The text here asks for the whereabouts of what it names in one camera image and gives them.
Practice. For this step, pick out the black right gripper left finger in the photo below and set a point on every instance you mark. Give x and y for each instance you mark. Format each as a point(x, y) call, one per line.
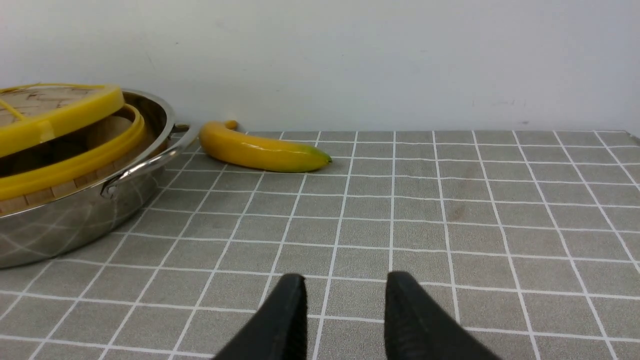
point(278, 330)

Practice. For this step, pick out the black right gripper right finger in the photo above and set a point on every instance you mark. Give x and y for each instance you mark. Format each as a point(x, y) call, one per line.
point(416, 327)

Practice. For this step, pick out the yellow rimmed bamboo steamer basket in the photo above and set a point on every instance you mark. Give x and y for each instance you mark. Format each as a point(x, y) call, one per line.
point(62, 166)

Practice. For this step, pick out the yellow woven bamboo steamer lid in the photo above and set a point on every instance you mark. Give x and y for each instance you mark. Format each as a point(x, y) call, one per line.
point(33, 114)

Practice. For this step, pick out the stainless steel pot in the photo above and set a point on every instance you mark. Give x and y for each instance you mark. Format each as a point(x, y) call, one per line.
point(80, 218)

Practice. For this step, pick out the grey checkered tablecloth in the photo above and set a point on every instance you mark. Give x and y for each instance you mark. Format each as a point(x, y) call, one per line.
point(530, 239)

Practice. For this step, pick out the yellow banana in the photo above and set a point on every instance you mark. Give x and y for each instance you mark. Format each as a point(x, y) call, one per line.
point(221, 141)

